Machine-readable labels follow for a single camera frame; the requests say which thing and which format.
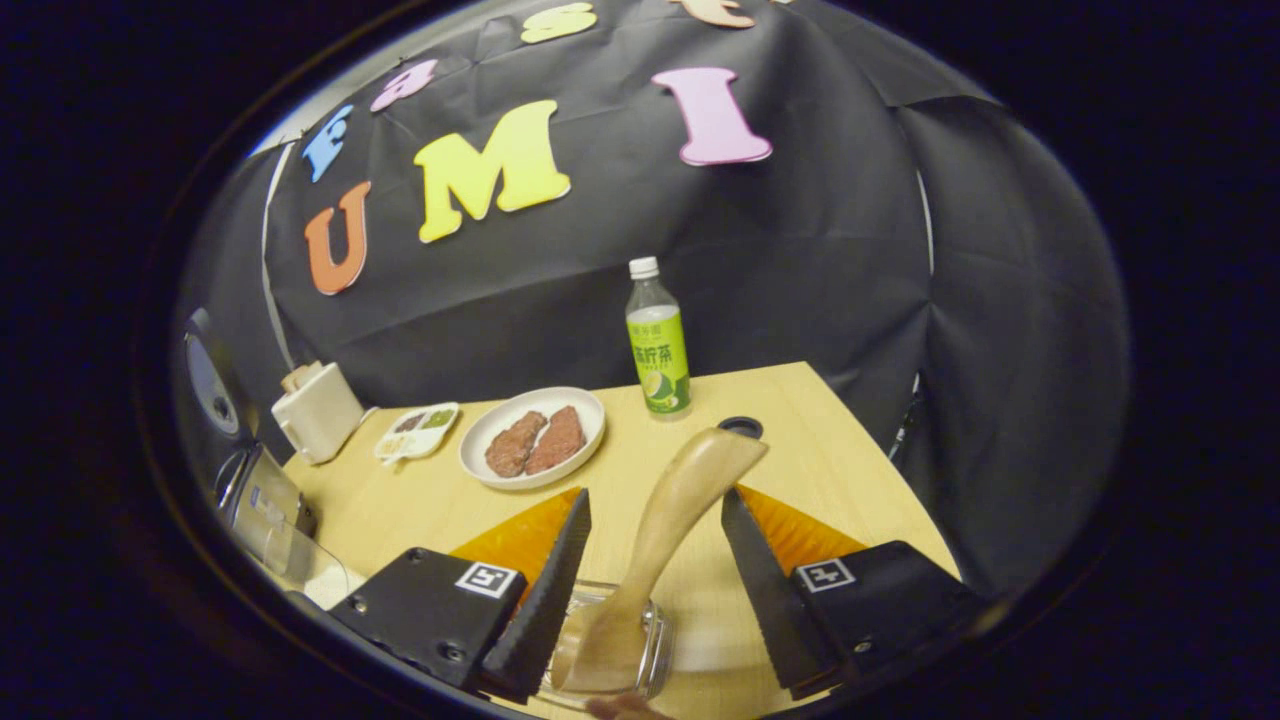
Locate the white round plate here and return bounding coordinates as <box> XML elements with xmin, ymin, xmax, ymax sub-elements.
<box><xmin>459</xmin><ymin>386</ymin><xmax>607</xmax><ymax>491</ymax></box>

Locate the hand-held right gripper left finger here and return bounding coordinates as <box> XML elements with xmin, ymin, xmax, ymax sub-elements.
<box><xmin>330</xmin><ymin>487</ymin><xmax>593</xmax><ymax>706</ymax></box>

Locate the clear chopstick holder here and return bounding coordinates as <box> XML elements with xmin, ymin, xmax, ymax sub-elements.
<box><xmin>535</xmin><ymin>580</ymin><xmax>676</xmax><ymax>713</ymax></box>

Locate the small white divided dish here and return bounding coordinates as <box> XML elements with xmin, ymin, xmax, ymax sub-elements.
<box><xmin>374</xmin><ymin>402</ymin><xmax>461</xmax><ymax>466</ymax></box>

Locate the black backdrop cloth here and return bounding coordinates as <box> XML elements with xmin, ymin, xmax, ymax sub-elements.
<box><xmin>175</xmin><ymin>0</ymin><xmax>1131</xmax><ymax>601</ymax></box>

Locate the white utensil holder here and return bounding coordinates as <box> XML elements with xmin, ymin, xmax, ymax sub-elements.
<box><xmin>271</xmin><ymin>360</ymin><xmax>366</xmax><ymax>466</ymax></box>

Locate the pile of white rice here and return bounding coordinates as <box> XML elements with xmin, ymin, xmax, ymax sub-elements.
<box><xmin>300</xmin><ymin>565</ymin><xmax>351</xmax><ymax>611</ymax></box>

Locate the wooden spoon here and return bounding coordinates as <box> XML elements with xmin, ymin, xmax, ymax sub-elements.
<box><xmin>552</xmin><ymin>428</ymin><xmax>769</xmax><ymax>696</ymax></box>

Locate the grey rice cooker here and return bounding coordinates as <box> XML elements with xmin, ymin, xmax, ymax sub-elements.
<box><xmin>183</xmin><ymin>308</ymin><xmax>319</xmax><ymax>566</ymax></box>

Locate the clear glass dish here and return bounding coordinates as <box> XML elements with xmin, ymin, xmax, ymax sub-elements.
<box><xmin>262</xmin><ymin>520</ymin><xmax>353</xmax><ymax>611</ymax></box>

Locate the green label drink bottle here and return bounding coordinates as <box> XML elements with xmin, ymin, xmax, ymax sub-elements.
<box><xmin>625</xmin><ymin>256</ymin><xmax>693</xmax><ymax>421</ymax></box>

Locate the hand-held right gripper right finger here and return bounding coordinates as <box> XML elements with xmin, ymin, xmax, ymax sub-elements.
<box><xmin>720</xmin><ymin>485</ymin><xmax>986</xmax><ymax>701</ymax></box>

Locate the brown meat piece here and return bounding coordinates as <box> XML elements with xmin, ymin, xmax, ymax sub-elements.
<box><xmin>485</xmin><ymin>410</ymin><xmax>548</xmax><ymax>478</ymax></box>
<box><xmin>525</xmin><ymin>405</ymin><xmax>587</xmax><ymax>476</ymax></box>

